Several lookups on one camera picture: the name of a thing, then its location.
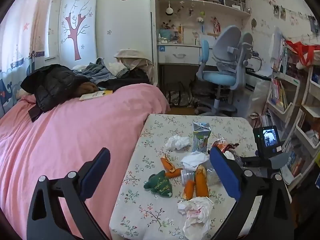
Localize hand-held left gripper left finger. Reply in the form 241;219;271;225
26;147;111;240

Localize silver bag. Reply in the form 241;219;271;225
166;90;193;107

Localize clear plastic bottle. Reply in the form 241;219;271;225
181;166;222;186

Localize blue grey desk chair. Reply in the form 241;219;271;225
196;25;253;117

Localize row of wall photos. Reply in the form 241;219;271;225
246;0;320;34

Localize red snack wrapper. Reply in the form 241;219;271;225
212;138;240;155

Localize clear plastic bag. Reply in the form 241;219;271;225
251;80;272;117

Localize large stained white tissue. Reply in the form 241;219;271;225
177;196;214;240

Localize brown plush toy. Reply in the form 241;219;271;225
79;82;99;97

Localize red bag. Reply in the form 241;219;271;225
286;40;320;64

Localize orange carrot piece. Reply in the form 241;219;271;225
184;180;195;200
161;155;175;173

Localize blue denim clothing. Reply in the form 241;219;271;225
74;57;130;83

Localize row of colourful books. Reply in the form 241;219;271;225
270;78;288;109

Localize black garment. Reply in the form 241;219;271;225
97;69;153;90

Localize small white tissue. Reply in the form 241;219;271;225
165;135;191;151

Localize green wrapper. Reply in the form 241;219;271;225
143;170;173;197

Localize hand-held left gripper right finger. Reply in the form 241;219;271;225
209;145;294;240

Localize white cloth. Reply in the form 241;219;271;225
107;61;125;75

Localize pink tree wall sticker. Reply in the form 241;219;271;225
60;0;92;61

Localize white desk with drawer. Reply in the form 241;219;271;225
157;44;218;65

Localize yellow white book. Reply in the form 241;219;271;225
79;90;113;101

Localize milk carton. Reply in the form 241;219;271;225
192;122;212;153

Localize pink blanket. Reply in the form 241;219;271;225
0;82;170;240

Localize black puffer jacket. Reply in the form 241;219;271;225
20;64;94;123

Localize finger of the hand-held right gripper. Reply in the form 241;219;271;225
239;155;272;169

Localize white wardrobe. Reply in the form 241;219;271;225
60;0;153;63

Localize upright books and papers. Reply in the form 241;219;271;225
271;26;298;73

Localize printed curtain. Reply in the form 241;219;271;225
0;0;65;115

